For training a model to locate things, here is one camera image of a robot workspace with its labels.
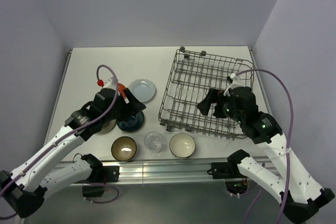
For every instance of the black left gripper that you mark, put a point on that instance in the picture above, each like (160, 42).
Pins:
(133, 103)

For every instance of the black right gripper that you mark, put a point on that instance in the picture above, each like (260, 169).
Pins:
(211, 96)

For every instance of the white and teal bowl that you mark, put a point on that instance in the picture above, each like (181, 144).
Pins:
(182, 145)

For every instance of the clear faceted glass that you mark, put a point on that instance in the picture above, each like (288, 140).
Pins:
(153, 141)

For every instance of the brown glazed bowl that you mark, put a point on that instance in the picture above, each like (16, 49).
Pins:
(124, 149)

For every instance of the dark teal cup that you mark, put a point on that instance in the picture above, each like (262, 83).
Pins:
(128, 123)

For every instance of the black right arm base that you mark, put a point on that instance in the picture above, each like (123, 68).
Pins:
(235, 183)

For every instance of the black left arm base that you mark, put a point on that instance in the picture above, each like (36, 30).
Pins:
(95, 185)

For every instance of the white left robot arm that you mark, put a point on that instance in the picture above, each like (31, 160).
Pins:
(26, 187)

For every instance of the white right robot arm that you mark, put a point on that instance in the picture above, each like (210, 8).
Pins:
(295, 189)

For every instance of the orange saucer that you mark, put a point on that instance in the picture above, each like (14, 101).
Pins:
(121, 87)

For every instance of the light blue scalloped plate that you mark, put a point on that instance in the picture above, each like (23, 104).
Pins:
(144, 90)

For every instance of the dark teal saucer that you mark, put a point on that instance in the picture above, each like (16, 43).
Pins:
(141, 118)

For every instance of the grey saucer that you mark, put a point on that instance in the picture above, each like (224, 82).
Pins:
(107, 127)

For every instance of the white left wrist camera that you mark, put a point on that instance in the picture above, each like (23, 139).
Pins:
(110, 83)

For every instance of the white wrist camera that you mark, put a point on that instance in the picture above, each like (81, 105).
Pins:
(235, 82)
(110, 83)

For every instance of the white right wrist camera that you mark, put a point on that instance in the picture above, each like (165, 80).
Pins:
(235, 82)

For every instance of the aluminium mounting rail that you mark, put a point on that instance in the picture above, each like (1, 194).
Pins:
(163, 171)

